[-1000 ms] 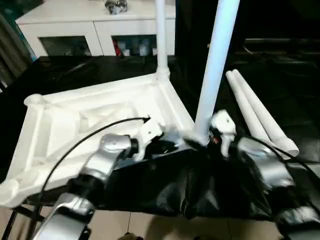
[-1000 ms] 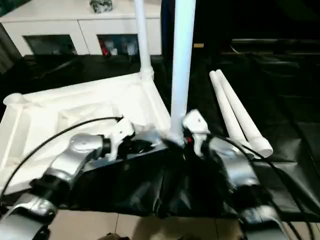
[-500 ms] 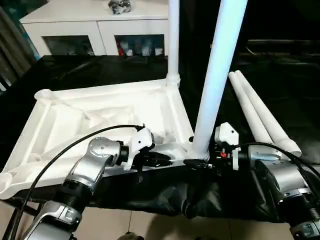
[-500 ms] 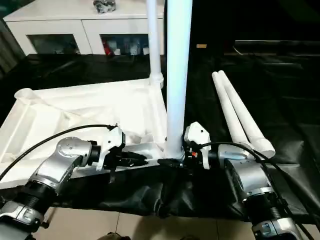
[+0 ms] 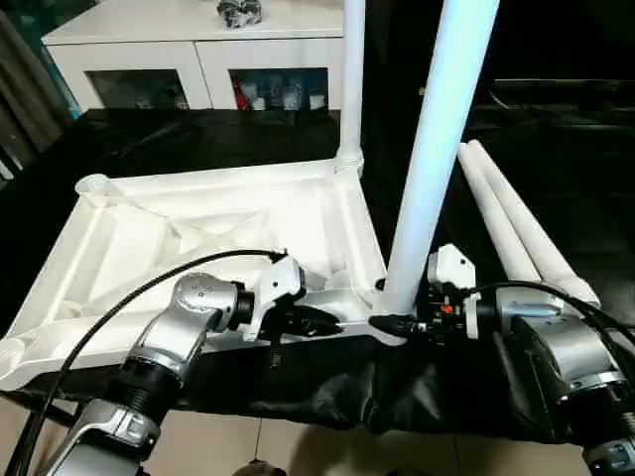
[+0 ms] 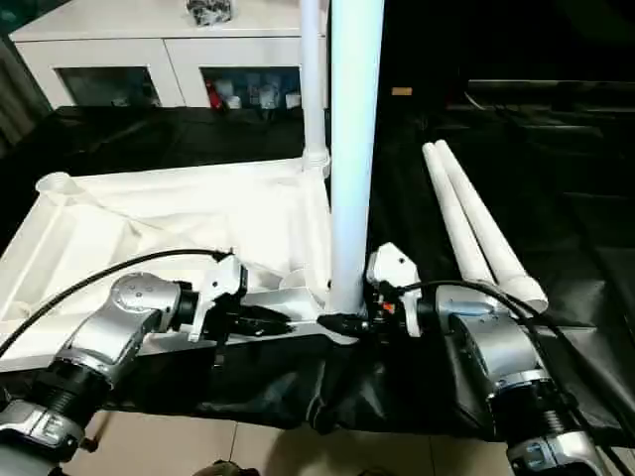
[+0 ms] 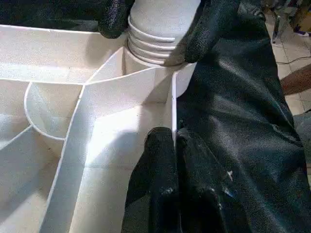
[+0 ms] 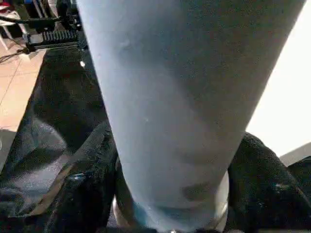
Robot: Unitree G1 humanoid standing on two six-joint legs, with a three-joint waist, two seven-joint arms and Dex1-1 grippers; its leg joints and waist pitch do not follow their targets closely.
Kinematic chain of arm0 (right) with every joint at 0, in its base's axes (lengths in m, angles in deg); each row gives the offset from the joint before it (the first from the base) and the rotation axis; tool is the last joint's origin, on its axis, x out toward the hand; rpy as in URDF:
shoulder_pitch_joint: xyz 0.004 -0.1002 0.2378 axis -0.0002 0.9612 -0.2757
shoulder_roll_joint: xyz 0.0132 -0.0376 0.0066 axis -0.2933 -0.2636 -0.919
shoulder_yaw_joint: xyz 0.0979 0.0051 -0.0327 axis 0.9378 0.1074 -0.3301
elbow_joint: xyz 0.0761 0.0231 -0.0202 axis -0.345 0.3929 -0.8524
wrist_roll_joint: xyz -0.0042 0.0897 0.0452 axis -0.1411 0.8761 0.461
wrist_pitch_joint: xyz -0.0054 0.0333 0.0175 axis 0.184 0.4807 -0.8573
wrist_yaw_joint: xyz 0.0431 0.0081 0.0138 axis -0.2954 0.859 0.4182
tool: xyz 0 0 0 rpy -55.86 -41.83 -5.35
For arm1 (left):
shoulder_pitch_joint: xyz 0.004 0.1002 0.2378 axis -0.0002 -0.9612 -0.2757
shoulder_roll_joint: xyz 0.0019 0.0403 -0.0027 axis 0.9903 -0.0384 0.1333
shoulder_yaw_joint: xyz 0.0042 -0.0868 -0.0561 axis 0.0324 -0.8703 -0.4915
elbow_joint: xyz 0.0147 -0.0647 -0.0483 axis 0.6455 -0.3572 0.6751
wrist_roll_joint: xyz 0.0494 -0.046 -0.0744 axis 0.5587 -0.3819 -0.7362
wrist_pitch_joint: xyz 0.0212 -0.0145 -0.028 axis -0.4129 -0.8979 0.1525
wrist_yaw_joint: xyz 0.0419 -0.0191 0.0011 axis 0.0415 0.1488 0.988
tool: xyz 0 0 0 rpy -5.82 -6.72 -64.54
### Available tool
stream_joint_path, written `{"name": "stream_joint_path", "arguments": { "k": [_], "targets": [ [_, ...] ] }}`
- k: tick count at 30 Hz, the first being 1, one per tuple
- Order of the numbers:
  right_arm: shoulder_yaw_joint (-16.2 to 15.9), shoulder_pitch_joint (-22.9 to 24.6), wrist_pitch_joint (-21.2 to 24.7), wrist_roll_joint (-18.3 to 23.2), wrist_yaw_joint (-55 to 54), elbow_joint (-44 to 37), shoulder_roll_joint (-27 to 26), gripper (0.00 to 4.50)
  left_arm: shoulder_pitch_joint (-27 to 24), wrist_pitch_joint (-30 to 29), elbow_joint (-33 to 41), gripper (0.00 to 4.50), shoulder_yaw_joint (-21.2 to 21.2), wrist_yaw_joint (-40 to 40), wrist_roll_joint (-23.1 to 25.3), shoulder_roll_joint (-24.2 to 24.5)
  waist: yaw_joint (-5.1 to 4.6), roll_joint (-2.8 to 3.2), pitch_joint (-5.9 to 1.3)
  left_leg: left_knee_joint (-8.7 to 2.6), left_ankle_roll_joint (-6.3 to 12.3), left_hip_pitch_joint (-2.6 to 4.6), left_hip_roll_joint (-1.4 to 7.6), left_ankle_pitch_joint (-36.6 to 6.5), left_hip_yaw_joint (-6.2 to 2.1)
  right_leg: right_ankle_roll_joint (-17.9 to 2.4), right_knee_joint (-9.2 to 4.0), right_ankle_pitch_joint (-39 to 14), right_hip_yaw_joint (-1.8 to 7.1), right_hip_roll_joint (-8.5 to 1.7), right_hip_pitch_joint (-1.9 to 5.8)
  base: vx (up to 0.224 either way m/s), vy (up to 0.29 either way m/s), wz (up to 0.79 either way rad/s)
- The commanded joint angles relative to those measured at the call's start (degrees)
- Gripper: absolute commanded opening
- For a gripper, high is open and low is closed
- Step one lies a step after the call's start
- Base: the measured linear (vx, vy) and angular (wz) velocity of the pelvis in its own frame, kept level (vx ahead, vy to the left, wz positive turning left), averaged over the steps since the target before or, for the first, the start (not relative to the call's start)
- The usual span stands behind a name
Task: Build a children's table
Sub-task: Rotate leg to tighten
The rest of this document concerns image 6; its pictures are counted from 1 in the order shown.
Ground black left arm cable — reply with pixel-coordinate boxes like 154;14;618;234
0;248;235;360

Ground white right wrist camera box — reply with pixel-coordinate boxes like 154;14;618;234
364;243;423;340

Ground black tv cabinet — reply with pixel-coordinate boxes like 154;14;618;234
382;0;635;125

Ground silver left leg black foot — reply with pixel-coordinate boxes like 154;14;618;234
193;459;261;476

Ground white cabinet with glass doors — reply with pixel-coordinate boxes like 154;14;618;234
8;0;330;112

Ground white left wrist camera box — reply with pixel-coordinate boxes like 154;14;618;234
187;252;248;344

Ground white plastic table top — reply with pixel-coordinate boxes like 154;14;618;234
0;149;360;376

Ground toy figures behind cabinet glass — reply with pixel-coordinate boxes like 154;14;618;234
203;69;302;111

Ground white plastic table leg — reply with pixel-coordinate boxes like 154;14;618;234
434;139;550;314
422;142;497;291
324;0;387;320
299;0;330;168

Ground black work mat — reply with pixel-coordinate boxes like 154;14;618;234
0;99;635;439

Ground grey plush toy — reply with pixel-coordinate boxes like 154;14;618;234
187;0;235;28

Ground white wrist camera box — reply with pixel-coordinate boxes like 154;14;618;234
187;252;248;344
364;243;423;340

